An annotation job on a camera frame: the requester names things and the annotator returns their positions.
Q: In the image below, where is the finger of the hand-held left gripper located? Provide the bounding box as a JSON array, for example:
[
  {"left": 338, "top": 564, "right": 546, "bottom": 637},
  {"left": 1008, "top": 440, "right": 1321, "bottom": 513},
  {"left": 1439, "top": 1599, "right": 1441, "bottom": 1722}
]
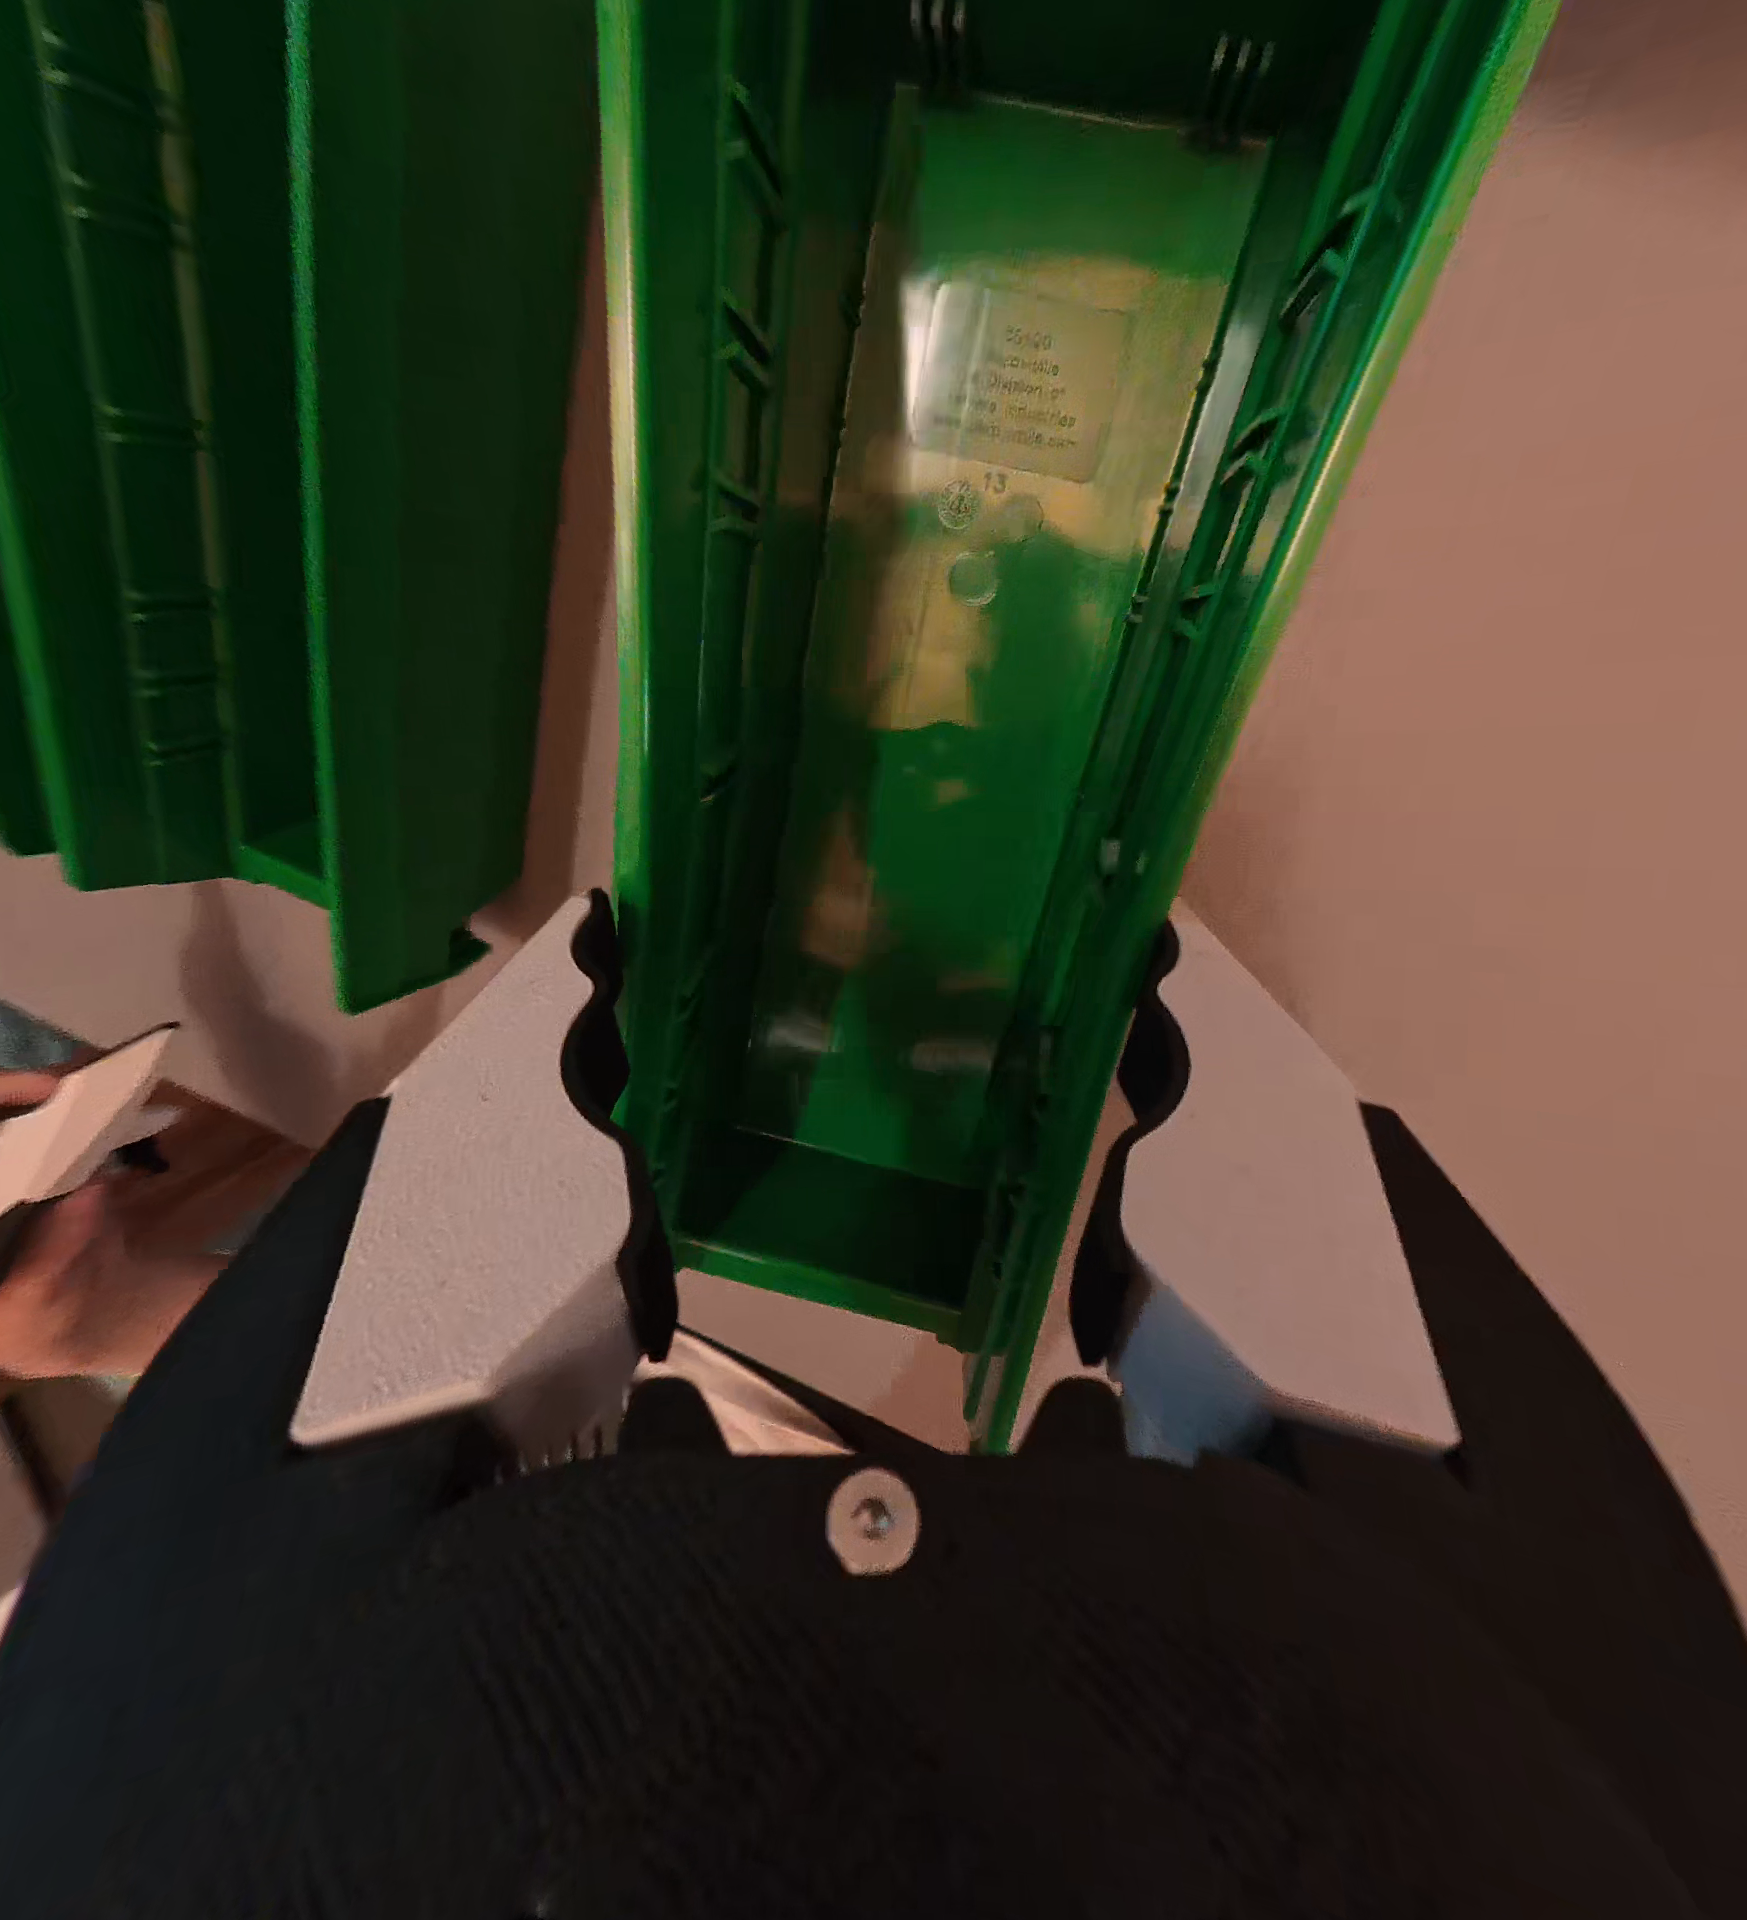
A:
[{"left": 0, "top": 1023, "right": 186, "bottom": 1279}]

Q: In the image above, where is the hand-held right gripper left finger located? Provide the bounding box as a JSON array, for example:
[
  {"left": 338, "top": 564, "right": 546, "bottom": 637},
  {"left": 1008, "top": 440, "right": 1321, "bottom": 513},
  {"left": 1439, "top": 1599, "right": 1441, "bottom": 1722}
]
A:
[{"left": 286, "top": 888, "right": 680, "bottom": 1470}]

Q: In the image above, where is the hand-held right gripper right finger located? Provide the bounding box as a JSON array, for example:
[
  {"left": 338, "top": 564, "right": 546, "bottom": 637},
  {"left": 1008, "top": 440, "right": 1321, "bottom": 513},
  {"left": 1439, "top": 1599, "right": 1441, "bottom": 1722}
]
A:
[{"left": 1067, "top": 897, "right": 1463, "bottom": 1464}]

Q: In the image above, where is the green plastic bin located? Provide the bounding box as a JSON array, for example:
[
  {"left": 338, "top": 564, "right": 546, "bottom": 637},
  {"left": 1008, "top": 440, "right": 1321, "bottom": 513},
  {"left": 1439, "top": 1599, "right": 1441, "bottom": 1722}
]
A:
[
  {"left": 0, "top": 0, "right": 564, "bottom": 1017},
  {"left": 596, "top": 0, "right": 1561, "bottom": 1460}
]

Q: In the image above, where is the person's left hand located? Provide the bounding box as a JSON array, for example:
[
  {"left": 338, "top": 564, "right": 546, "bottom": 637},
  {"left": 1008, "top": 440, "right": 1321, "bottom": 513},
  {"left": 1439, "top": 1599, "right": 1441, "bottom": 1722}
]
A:
[{"left": 0, "top": 1068, "right": 308, "bottom": 1383}]

